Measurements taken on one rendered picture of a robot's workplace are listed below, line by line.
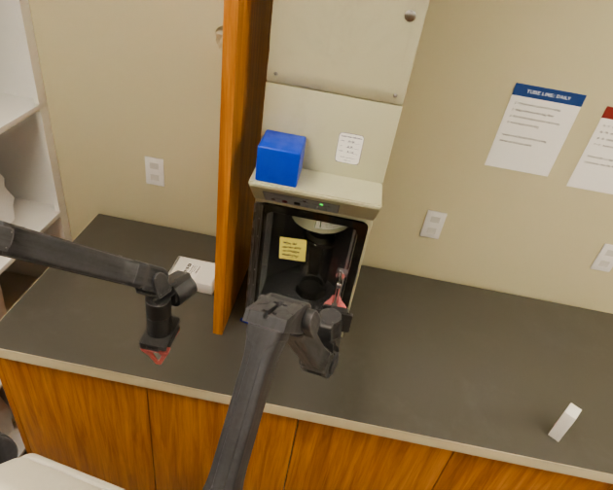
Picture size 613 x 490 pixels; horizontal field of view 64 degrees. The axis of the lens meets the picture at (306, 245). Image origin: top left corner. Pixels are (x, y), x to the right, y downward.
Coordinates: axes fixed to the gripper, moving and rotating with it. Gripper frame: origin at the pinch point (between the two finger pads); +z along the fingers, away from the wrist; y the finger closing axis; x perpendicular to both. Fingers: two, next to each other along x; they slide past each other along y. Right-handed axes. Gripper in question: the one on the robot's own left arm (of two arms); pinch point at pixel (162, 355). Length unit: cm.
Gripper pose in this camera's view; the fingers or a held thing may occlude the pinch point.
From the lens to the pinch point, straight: 131.5
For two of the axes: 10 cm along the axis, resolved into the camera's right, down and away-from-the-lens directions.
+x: -9.8, -1.9, 0.3
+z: -1.3, 8.0, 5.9
